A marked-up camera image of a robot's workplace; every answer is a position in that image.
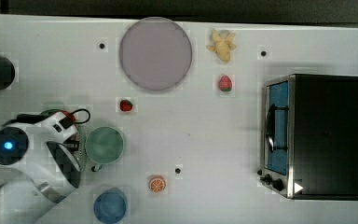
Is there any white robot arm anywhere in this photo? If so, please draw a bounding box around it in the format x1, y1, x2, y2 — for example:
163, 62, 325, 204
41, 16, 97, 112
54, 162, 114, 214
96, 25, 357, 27
0, 123, 81, 224

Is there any green oval strainer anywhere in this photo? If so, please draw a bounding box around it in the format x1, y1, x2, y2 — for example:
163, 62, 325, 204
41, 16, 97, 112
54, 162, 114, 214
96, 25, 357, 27
42, 109, 86, 168

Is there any large pink strawberry toy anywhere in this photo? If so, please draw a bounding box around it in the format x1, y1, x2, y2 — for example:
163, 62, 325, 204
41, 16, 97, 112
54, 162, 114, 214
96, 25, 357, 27
218, 75, 232, 92

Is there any small red strawberry toy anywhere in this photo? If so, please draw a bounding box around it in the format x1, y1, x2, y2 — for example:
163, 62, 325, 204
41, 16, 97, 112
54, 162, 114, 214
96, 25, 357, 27
119, 99, 133, 112

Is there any round lilac plate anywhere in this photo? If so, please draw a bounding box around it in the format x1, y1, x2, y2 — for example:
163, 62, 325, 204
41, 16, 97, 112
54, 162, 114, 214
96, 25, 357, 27
119, 17, 193, 91

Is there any orange slice toy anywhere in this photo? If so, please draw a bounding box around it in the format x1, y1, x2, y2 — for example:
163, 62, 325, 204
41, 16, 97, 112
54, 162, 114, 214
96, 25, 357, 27
148, 175, 166, 193

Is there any yellow peeled banana toy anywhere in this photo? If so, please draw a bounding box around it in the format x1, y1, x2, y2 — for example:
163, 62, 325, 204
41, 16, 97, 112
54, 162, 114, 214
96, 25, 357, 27
206, 29, 236, 63

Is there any green mug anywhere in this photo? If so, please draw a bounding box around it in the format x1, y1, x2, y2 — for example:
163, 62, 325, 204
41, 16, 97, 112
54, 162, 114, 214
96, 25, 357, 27
85, 127, 125, 172

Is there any blue cup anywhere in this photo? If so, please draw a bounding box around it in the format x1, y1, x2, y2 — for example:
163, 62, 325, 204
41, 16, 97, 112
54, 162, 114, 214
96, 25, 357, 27
93, 188, 128, 224

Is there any black toaster oven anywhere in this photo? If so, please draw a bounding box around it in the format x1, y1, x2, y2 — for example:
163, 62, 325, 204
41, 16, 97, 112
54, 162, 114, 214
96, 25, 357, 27
257, 74, 358, 201

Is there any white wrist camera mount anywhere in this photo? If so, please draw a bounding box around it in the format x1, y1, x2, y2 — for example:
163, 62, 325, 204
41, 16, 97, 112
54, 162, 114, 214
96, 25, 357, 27
41, 111, 77, 142

